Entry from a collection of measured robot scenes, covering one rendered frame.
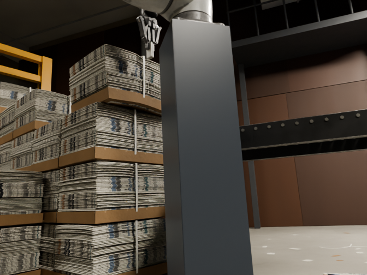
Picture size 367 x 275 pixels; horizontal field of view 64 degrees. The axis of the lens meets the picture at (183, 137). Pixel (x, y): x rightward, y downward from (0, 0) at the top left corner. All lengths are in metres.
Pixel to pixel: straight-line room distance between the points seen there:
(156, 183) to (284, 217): 3.51
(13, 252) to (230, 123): 1.01
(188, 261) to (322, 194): 3.91
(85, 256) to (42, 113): 0.84
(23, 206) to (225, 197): 0.90
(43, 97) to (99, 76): 0.57
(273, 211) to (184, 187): 3.87
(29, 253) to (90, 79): 0.77
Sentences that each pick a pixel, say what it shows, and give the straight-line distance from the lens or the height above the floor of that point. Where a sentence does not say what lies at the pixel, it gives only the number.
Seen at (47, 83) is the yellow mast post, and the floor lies 1.59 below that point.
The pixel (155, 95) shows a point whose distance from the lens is 1.32.
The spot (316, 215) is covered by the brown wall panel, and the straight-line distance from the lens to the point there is 4.65.
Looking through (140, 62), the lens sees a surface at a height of 1.04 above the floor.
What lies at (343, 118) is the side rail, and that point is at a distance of 1.53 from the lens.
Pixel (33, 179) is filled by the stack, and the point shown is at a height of 0.56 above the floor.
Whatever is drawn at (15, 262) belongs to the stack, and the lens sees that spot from 1.44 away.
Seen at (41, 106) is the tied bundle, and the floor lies 0.96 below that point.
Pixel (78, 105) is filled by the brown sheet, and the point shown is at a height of 0.86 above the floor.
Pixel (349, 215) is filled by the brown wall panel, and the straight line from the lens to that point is 4.69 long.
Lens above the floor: 0.44
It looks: 12 degrees up
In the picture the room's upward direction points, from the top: 3 degrees counter-clockwise
